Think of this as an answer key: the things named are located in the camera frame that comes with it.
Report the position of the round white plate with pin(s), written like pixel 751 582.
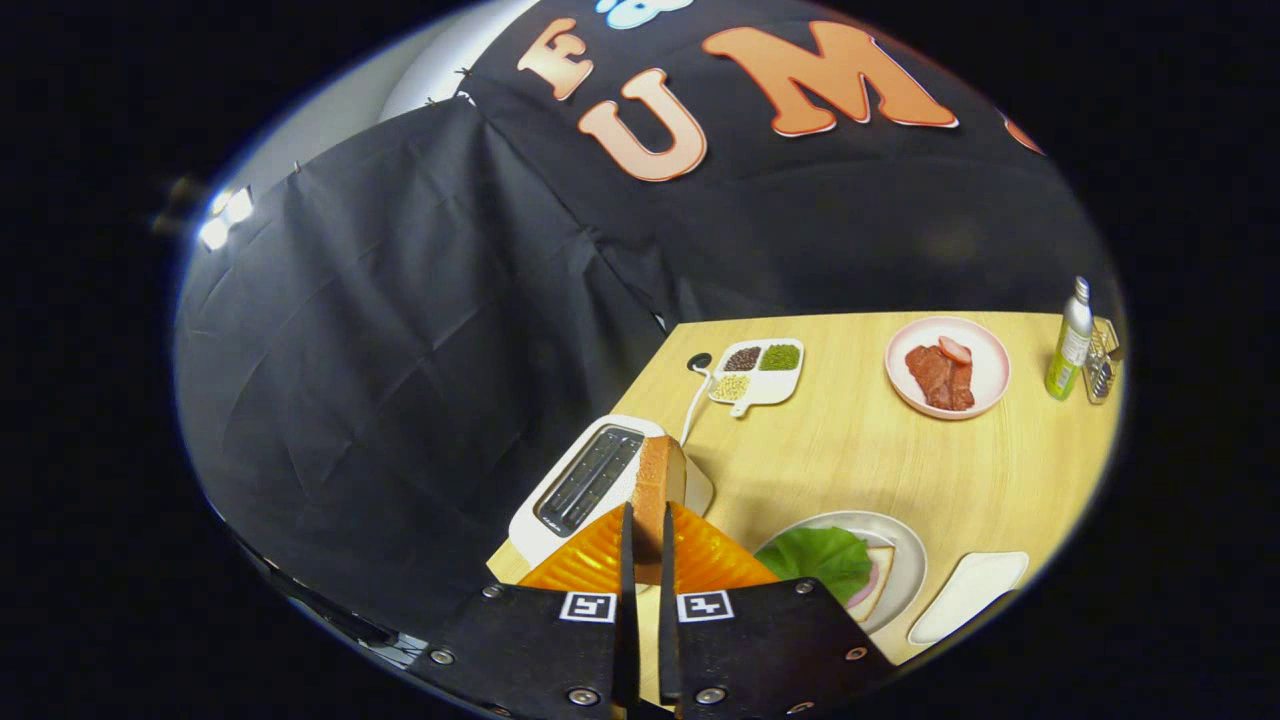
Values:
pixel 905 560

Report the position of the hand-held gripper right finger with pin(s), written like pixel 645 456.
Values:
pixel 770 650

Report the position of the pink sausage slice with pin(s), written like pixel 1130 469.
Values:
pixel 955 350

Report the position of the pink plate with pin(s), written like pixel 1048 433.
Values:
pixel 990 370

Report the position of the white three-compartment seasoning tray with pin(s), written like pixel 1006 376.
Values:
pixel 760 385

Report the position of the white bread slice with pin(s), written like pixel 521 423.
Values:
pixel 882 570

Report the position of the toasted bread slice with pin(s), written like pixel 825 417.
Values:
pixel 655 480

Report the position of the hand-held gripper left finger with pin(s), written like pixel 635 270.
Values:
pixel 530 650

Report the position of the small ceiling light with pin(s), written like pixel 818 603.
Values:
pixel 225 215

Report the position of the black backdrop cloth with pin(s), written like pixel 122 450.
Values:
pixel 400 350

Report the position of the pink ham slice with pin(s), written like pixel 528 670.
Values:
pixel 866 590

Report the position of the green lettuce leaf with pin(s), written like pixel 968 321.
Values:
pixel 820 560

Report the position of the white toaster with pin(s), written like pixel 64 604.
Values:
pixel 527 528

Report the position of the white curved dish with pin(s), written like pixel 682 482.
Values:
pixel 970 595

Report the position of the green and silver bottle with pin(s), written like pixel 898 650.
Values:
pixel 1070 345

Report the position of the red-brown meat piece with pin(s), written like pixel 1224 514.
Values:
pixel 935 380

